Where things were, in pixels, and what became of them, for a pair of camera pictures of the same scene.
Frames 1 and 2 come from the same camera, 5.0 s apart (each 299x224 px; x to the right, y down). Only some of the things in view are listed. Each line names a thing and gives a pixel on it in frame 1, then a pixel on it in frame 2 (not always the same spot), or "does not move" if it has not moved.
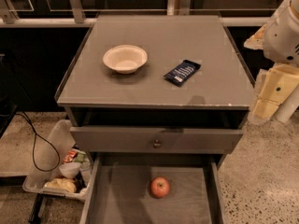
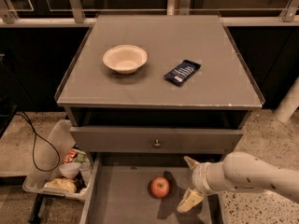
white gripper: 282,40 -> 198,177
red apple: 160,187 does not move
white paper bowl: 125,59 does not move
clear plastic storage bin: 57,166 does not move
